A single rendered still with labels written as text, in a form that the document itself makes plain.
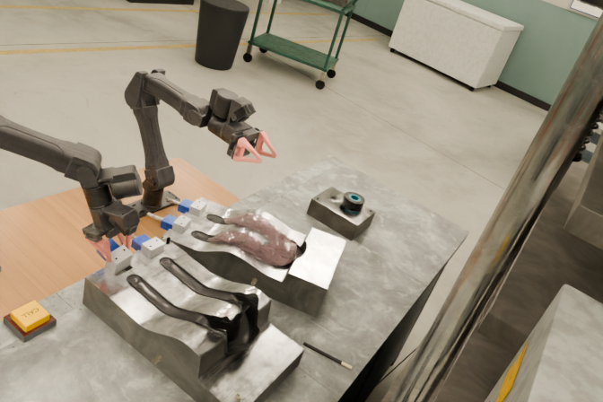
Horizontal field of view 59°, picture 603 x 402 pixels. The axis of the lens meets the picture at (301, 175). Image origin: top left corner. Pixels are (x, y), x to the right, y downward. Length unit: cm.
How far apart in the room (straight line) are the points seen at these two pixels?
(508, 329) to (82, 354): 91
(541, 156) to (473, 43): 681
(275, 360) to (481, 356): 47
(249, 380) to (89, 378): 35
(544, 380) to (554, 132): 34
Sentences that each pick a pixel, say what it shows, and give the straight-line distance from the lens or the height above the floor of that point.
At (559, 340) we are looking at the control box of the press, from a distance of 71.
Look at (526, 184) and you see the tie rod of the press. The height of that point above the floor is 155.
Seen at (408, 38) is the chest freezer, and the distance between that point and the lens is 804.
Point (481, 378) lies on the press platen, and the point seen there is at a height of 104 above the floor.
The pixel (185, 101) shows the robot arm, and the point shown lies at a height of 123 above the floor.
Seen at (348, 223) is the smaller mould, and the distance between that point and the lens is 189.
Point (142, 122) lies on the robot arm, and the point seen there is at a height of 108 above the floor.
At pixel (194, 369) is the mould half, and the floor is 89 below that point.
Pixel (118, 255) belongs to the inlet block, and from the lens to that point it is 139.
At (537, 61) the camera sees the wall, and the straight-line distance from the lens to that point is 824.
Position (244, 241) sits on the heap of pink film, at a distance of 154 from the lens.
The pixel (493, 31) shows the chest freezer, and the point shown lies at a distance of 752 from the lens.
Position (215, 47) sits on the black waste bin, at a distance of 533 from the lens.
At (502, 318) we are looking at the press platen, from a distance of 102.
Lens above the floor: 184
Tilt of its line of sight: 28 degrees down
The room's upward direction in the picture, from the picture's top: 18 degrees clockwise
